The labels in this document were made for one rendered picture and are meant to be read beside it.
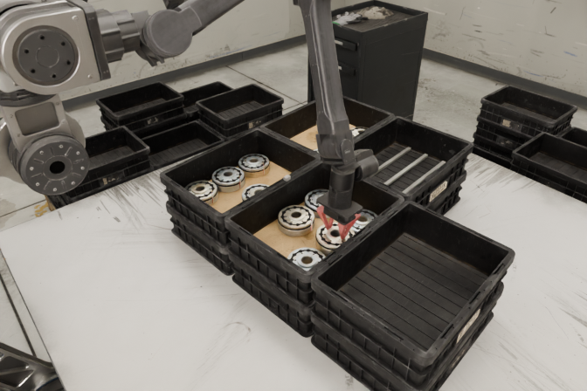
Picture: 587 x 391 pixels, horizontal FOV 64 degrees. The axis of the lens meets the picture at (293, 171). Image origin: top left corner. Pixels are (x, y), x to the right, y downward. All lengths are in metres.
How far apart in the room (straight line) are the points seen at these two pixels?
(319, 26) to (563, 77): 3.54
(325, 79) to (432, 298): 0.57
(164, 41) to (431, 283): 0.82
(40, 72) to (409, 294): 0.89
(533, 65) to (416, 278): 3.50
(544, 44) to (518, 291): 3.23
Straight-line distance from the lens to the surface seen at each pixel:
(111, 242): 1.60
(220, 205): 1.43
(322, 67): 1.07
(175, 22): 0.88
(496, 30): 4.64
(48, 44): 0.82
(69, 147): 1.15
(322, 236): 1.23
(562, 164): 2.54
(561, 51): 4.44
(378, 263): 1.25
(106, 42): 0.84
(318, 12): 1.08
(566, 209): 1.84
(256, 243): 1.14
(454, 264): 1.29
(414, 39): 3.14
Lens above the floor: 1.70
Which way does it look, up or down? 34 degrees down
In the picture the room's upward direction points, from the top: 1 degrees counter-clockwise
